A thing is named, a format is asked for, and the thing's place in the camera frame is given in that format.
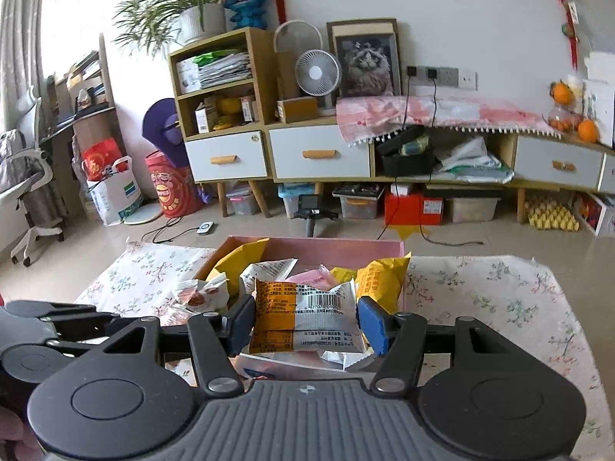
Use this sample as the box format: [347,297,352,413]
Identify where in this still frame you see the stack of papers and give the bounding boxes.
[175,50,253,94]

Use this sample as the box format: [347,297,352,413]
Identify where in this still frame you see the small white red snack packet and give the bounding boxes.
[158,303,195,327]

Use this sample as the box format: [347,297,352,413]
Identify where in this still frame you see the white round board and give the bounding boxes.
[122,202,165,226]

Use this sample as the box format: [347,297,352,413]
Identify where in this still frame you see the brown cardboard box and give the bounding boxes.
[276,97,319,124]

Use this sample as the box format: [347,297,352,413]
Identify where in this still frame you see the small clear storage bin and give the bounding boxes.
[226,187,260,217]

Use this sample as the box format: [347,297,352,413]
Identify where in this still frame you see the small white brown snack packet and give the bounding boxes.
[173,273,230,314]

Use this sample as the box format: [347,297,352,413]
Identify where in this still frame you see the clear storage bin blue lid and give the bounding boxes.
[279,183,318,219]

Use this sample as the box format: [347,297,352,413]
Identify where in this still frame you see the yellow egg crate foam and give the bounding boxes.
[524,202,580,232]

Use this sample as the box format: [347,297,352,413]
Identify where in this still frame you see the white crumpled snack packet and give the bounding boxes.
[321,348,378,371]

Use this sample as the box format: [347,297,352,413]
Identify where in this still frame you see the pink snack packet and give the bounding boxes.
[287,269,333,294]

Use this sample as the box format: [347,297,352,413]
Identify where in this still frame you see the bag of small oranges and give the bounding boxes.
[548,106,580,131]

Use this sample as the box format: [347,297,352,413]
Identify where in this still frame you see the framed cat picture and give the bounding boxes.
[327,19,402,99]

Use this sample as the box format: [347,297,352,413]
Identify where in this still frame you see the red patterned bag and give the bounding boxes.
[145,150,205,218]

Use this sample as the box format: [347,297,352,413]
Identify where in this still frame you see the small yellow snack packet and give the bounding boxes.
[329,265,359,285]

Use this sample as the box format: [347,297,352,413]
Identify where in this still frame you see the clear storage bin white lid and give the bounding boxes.
[444,192,503,224]

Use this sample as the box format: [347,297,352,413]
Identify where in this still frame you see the black gimbal stand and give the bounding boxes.
[293,194,337,238]

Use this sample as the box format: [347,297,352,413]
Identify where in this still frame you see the potted green plant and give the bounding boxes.
[113,0,255,51]

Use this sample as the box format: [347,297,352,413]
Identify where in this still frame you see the pink floral cloth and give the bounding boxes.
[335,95,563,147]

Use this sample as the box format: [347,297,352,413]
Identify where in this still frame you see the colourful toy box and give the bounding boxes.
[574,192,615,236]

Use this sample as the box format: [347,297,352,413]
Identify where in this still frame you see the pink cardboard box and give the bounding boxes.
[192,235,414,381]

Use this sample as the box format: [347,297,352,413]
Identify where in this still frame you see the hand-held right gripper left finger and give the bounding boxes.
[89,294,256,397]

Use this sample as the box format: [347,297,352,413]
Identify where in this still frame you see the pile of white cloth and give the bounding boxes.
[435,135,515,184]

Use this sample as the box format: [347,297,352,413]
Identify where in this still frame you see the red gift bag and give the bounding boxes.
[81,138,123,182]

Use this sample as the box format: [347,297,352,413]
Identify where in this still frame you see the purple hat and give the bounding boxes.
[142,98,186,166]

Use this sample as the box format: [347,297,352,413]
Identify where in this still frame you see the clear storage bin dark contents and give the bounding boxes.
[333,185,385,220]

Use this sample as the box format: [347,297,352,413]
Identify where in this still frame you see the yellow printed snack packet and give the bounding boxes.
[356,252,412,315]

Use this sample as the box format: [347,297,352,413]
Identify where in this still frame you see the white desk fan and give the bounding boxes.
[294,49,342,117]

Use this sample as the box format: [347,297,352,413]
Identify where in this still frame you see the mustard yellow snack packet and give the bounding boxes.
[206,239,269,296]

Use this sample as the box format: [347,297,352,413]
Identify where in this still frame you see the blue plush toy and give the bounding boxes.
[223,0,274,30]

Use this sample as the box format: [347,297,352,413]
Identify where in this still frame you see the wooden desk bookshelf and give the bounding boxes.
[41,33,126,217]

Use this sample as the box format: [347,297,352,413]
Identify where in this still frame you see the thin black floor cable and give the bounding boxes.
[141,216,203,243]

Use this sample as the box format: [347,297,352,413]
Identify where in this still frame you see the white drawer with wooden handle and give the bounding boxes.
[269,127,372,179]
[514,135,603,189]
[185,131,268,182]

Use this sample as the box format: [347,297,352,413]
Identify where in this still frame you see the red box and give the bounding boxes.
[384,192,444,226]

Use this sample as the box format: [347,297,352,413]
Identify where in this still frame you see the white paper bag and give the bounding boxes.
[86,156,144,226]

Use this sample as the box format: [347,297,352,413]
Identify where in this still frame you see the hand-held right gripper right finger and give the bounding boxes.
[356,296,522,393]

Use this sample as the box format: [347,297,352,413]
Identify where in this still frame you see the floral mat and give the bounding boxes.
[72,240,615,461]

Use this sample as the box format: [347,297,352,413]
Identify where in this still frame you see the tall wooden shelf cabinet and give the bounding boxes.
[168,28,277,219]

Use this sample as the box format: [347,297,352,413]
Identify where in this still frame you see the orange and white snack packet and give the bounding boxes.
[248,279,371,355]

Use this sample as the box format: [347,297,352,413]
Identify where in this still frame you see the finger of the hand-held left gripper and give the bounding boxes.
[7,300,97,320]
[45,313,126,343]

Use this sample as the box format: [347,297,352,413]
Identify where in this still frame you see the grey curtain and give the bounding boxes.
[0,0,49,130]

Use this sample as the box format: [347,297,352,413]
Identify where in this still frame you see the white office chair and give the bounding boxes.
[0,86,65,266]

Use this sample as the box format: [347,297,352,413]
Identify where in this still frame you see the low wooden cabinet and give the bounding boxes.
[264,120,615,226]

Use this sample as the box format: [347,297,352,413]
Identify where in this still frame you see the black power cable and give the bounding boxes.
[377,187,481,247]

